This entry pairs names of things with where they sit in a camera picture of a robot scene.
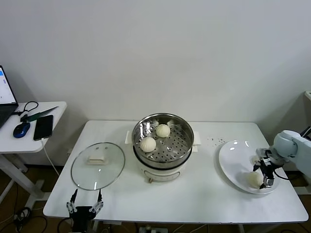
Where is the perforated steel steamer basket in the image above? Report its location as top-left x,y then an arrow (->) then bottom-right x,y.
124,113 -> 202,170

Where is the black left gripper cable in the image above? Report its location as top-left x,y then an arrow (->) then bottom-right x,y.
57,217 -> 73,233

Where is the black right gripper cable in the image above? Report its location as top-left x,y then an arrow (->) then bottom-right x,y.
273,167 -> 291,181

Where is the green and grey knife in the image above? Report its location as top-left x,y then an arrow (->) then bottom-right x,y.
20,105 -> 60,123

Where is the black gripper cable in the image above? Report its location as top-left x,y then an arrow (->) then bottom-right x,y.
57,217 -> 73,233
273,167 -> 291,181

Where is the white side table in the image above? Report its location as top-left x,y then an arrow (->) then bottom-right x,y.
0,101 -> 68,212

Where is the round glass pot lid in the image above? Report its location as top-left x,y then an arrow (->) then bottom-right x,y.
70,142 -> 126,191

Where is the black wall power cable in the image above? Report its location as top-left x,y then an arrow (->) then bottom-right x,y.
300,126 -> 311,140

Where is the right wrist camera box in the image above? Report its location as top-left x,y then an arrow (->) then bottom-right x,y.
256,147 -> 274,158

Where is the blue computer mouse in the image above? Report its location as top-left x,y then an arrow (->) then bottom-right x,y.
13,122 -> 32,139

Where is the black looped cord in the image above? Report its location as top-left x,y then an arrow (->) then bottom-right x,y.
14,100 -> 39,117

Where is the black open laptop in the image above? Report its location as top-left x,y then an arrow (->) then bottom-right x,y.
0,65 -> 19,129

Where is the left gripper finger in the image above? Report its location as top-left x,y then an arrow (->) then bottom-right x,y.
88,189 -> 105,214
66,188 -> 78,214

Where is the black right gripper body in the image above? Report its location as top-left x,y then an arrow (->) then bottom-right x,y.
261,157 -> 280,179

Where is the black smartphone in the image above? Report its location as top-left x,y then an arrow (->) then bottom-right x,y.
33,114 -> 54,141

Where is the black floor cable bundle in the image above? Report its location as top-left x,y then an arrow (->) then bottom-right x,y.
12,206 -> 49,233

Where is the white charging cable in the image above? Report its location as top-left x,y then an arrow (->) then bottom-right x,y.
41,137 -> 61,177

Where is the large white plate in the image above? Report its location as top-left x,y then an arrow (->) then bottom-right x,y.
218,140 -> 282,195

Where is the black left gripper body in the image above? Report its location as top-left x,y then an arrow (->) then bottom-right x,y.
69,206 -> 96,233

